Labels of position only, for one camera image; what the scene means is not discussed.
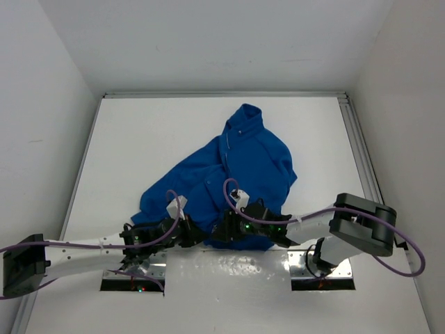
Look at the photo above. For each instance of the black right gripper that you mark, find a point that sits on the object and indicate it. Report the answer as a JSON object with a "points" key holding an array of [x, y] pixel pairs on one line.
{"points": [[225, 232]]}

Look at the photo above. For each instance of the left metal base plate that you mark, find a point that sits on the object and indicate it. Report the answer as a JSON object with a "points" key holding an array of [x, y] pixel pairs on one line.
{"points": [[154, 266]]}

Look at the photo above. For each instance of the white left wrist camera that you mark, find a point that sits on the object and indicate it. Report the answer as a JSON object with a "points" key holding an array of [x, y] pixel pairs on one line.
{"points": [[175, 208]]}

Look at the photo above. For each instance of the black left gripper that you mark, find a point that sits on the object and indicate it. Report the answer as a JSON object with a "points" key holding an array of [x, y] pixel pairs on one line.
{"points": [[194, 233]]}

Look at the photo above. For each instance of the blue zip-up jacket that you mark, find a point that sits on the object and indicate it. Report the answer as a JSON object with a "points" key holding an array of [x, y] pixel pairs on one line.
{"points": [[245, 151]]}

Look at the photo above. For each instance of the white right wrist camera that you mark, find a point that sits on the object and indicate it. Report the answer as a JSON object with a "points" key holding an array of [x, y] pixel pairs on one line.
{"points": [[241, 198]]}

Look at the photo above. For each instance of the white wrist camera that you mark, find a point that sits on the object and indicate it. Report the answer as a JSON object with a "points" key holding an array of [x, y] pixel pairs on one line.
{"points": [[175, 208], [241, 198]]}

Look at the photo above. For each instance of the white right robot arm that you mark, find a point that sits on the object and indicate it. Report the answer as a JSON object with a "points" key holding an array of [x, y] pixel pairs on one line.
{"points": [[349, 227]]}

